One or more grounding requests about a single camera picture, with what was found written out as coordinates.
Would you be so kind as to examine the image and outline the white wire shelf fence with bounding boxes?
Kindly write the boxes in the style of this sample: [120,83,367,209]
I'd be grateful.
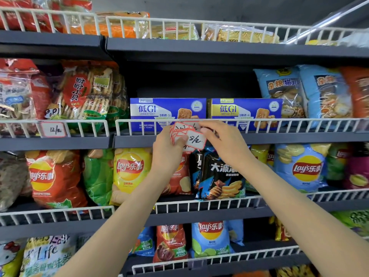
[154,189,369,212]
[0,7,101,35]
[115,118,369,135]
[0,120,110,139]
[0,206,115,227]
[132,245,302,274]
[106,16,369,45]

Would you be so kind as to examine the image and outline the dark grey metal shelf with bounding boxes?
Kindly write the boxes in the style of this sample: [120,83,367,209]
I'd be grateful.
[0,7,369,277]

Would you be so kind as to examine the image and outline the person's left hand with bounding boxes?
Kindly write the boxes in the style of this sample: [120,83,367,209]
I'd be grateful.
[150,125,189,182]

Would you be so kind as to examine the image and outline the red panda snack pack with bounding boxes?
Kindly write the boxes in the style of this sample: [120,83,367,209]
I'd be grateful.
[0,0,93,33]

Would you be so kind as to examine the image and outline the yellow cat-print snack bag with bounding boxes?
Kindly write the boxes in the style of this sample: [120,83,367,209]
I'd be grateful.
[0,240,27,277]

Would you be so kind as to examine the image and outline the blue biscuit box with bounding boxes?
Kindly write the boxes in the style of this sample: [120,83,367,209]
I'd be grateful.
[130,98,208,132]
[207,98,284,132]

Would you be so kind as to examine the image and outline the person's left forearm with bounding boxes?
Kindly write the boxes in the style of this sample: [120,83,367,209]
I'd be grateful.
[55,170,176,277]

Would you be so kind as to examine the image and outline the slanted ceiling strip light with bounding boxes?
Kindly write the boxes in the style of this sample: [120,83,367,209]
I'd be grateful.
[285,0,369,45]

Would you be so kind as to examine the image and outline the green white-print snack bag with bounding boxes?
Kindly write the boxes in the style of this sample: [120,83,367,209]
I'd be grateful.
[331,210,369,237]

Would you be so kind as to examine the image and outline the person's right hand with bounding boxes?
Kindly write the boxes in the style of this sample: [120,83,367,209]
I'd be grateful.
[199,120,255,171]

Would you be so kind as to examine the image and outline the white printed snack bag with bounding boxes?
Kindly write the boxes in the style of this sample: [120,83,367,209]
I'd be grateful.
[19,235,76,277]

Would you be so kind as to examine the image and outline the orange yellow snack bag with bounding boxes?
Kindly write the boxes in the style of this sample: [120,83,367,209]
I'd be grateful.
[269,216,292,243]

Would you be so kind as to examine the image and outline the red yellow-logo chip bag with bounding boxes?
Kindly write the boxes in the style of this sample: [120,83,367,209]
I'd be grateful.
[25,150,88,212]

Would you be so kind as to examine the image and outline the clear rice cracker pack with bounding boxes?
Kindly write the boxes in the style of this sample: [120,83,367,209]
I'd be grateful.
[45,60,130,133]

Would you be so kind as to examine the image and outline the magenta chip bag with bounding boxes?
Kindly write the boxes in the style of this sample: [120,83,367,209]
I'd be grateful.
[343,142,369,191]

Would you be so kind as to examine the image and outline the stack of red-bordered price tags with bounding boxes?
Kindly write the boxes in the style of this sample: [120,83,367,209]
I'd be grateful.
[169,121,208,152]

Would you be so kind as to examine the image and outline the blue tomato chip bag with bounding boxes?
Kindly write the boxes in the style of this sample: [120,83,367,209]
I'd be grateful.
[130,226,157,257]

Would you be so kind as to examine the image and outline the orange snack pack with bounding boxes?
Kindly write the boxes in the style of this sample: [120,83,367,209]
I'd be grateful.
[62,11,151,38]

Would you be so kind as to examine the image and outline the orange clear snack bag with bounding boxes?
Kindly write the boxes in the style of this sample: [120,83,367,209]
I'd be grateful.
[339,66,369,119]

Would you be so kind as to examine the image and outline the red clear cake pack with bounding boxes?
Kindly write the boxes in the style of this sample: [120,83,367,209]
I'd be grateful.
[0,58,53,135]

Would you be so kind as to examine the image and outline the blue lime chip bag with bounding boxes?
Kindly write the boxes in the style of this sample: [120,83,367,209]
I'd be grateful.
[228,219,246,247]
[189,221,236,259]

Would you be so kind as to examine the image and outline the row of yellow brown snack bags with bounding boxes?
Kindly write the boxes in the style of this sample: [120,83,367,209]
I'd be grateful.
[276,264,319,277]

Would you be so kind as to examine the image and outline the dark red chip bag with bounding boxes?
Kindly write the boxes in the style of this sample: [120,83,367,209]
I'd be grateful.
[153,224,189,264]

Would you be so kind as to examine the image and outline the yellow red-logo chip bag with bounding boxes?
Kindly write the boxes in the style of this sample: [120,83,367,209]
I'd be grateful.
[109,147,153,206]

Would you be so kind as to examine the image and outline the light blue chip bag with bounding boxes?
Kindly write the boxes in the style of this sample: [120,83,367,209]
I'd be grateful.
[273,143,332,194]

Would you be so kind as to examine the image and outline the plain green chip bag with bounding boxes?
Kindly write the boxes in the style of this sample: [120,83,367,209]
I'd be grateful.
[83,149,115,207]

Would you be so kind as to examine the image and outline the yellow-green chip bag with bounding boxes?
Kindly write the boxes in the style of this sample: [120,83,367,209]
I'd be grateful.
[245,144,271,194]

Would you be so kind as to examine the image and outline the person's right forearm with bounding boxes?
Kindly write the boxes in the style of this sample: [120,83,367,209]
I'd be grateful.
[239,161,369,277]

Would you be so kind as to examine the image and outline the clear yellow biscuit pack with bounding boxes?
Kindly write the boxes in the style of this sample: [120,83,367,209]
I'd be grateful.
[144,23,200,41]
[305,39,338,47]
[201,24,281,44]

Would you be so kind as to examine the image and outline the green red-logo chip bag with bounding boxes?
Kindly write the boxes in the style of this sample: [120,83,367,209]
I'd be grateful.
[326,142,354,183]

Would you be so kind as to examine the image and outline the small red chip bag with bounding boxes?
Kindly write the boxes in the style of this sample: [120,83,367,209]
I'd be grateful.
[161,152,193,197]

